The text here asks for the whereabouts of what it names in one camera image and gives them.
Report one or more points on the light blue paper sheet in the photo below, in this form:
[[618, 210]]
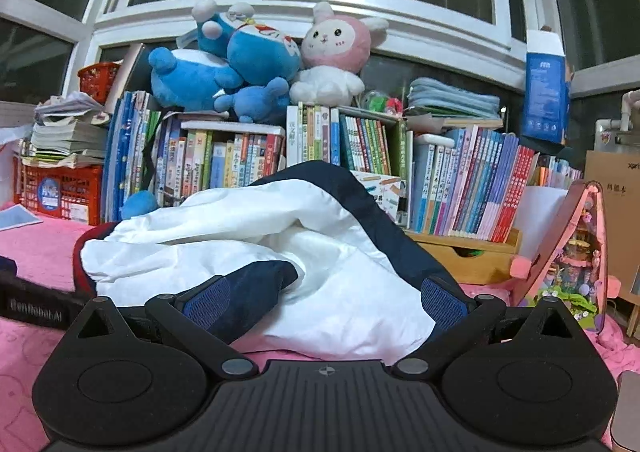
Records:
[[17, 218]]

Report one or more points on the row of purple-spined books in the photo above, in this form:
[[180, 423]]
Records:
[[475, 182]]

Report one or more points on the blue cat plush toy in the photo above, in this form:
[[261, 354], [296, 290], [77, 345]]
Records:
[[262, 54]]

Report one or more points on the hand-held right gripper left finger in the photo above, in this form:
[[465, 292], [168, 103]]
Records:
[[210, 302]]

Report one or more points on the brown cardboard box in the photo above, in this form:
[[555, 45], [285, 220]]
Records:
[[612, 192]]

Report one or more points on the pink bed blanket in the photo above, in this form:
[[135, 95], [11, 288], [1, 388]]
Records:
[[30, 357]]

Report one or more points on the blue plush ball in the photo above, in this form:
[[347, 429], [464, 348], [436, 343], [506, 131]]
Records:
[[140, 204]]

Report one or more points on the wooden drawer organizer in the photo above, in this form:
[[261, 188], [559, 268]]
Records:
[[475, 257]]

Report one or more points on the white paper board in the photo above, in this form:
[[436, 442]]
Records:
[[540, 212]]

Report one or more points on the folded light blue cloths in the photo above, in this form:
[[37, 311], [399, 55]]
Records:
[[450, 99]]

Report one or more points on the row of tall blue books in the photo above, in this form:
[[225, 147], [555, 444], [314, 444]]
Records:
[[125, 157]]

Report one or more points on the pink white rabbit plush toy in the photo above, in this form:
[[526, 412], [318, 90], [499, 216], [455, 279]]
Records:
[[330, 42]]

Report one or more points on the white printed cardboard box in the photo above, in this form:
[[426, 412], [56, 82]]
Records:
[[387, 197]]

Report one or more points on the blue whale plush toy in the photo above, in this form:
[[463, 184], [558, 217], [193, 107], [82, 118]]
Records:
[[190, 79]]

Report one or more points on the white and navy jacket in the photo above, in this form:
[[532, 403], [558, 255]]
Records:
[[280, 252]]

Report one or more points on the green red toy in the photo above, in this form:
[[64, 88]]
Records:
[[382, 101]]

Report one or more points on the small red basket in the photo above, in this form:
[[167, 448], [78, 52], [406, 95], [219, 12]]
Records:
[[97, 82]]

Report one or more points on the large red plastic crate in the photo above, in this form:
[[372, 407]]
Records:
[[75, 192]]

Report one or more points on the stack of paper booklets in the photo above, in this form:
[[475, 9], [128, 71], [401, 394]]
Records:
[[65, 132]]

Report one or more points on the white plastic pipe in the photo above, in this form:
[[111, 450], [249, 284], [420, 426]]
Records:
[[629, 107]]

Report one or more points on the blue cardboard box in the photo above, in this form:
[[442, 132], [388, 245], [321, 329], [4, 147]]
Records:
[[545, 92]]

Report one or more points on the row of green-spined books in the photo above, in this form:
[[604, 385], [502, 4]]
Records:
[[360, 137]]

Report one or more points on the white window frame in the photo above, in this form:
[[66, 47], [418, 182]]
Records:
[[425, 27]]

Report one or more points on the pink dollhouse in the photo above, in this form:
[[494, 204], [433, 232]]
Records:
[[580, 252]]

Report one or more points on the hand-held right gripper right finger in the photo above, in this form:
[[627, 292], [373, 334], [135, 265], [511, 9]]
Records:
[[442, 302]]

